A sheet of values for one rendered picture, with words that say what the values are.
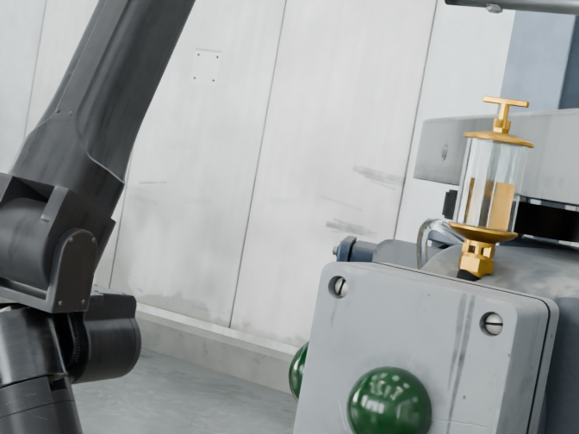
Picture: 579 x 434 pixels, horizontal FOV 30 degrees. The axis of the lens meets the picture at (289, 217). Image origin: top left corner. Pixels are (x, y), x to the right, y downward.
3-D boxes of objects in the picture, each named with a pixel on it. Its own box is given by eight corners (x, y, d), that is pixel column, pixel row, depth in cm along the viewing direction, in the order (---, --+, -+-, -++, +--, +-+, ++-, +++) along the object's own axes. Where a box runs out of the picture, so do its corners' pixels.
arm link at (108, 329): (-27, 204, 74) (65, 229, 70) (86, 211, 84) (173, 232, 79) (-55, 374, 75) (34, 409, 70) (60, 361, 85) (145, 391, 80)
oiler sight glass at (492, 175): (443, 220, 44) (458, 135, 44) (466, 222, 46) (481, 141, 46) (501, 231, 43) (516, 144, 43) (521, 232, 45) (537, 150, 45)
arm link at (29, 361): (-53, 317, 73) (5, 291, 71) (21, 313, 79) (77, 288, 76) (-30, 417, 72) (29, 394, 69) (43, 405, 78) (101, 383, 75)
